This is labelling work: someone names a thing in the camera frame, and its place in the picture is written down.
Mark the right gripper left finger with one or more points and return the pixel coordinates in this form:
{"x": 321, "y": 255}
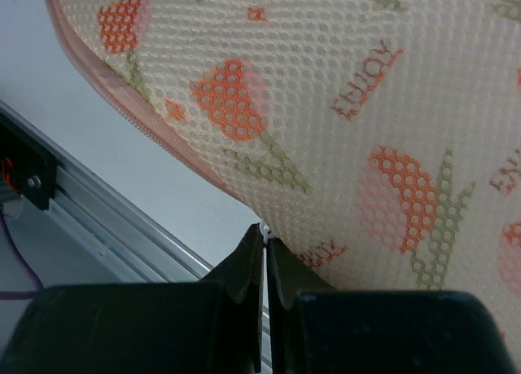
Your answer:
{"x": 209, "y": 326}

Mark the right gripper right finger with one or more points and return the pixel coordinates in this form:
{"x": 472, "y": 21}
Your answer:
{"x": 315, "y": 328}

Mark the floral mesh laundry bag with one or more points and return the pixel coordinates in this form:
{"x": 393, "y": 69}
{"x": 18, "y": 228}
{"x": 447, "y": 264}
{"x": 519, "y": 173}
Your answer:
{"x": 379, "y": 139}

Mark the aluminium mounting rail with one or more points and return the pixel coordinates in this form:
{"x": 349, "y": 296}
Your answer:
{"x": 123, "y": 239}

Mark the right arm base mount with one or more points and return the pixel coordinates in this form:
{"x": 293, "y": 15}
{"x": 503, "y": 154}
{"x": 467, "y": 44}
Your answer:
{"x": 27, "y": 168}

